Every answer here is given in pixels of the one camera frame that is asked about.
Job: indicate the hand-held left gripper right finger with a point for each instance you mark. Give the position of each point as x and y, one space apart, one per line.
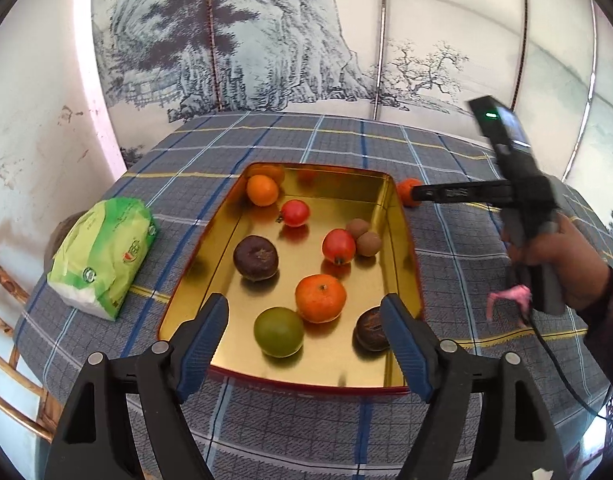
404 345

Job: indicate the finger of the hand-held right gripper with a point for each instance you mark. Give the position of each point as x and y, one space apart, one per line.
461 193

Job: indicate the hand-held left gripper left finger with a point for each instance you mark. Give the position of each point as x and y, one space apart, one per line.
206 340

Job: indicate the wrinkled dark passion fruit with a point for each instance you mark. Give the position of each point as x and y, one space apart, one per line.
370 331

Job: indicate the small orange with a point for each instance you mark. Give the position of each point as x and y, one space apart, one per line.
262 190
406 194

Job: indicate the large mandarin orange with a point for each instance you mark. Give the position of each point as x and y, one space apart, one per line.
320 298

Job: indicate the small brown kiwi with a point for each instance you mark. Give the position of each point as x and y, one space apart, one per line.
369 244
357 228

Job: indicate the red tomato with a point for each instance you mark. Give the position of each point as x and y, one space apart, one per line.
294 212
338 246

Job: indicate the gold metal tin tray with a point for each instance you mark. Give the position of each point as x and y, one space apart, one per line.
326 195

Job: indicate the person's right forearm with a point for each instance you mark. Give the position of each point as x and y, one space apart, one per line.
611 310

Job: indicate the person's right hand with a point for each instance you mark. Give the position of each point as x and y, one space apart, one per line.
581 265

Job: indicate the green citrus fruit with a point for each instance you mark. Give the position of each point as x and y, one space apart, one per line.
279 332

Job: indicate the purple passion fruit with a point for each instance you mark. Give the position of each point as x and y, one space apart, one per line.
256 257

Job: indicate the pink tag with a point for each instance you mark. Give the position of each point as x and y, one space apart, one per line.
511 294

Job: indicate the green tissue pack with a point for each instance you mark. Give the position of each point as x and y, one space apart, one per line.
104 255

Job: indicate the wooden chair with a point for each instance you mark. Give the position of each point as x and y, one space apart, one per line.
1 340

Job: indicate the landscape painted folding screen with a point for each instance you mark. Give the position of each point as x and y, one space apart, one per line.
286 35

